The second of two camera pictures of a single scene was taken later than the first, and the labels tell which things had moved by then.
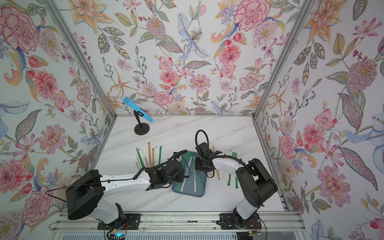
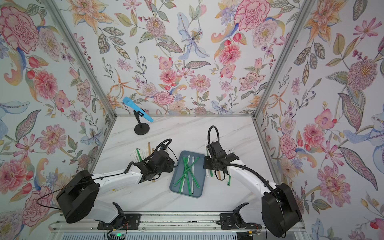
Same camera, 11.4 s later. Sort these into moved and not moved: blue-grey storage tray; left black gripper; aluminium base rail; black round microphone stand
Moved: left black gripper
Not moved: black round microphone stand; aluminium base rail; blue-grey storage tray
